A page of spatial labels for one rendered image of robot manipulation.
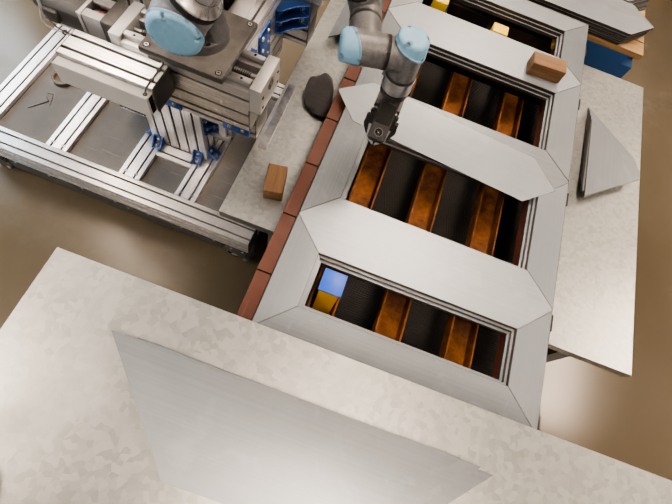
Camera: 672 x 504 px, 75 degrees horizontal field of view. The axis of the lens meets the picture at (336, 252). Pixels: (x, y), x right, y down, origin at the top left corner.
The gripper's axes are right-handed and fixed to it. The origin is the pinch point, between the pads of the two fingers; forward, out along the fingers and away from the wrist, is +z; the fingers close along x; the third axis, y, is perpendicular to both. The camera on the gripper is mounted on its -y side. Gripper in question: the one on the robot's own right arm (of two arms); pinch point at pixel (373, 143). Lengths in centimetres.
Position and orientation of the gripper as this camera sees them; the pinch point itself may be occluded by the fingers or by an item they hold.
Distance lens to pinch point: 129.6
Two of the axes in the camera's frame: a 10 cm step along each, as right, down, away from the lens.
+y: 3.2, -8.5, 4.2
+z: -1.6, 3.8, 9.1
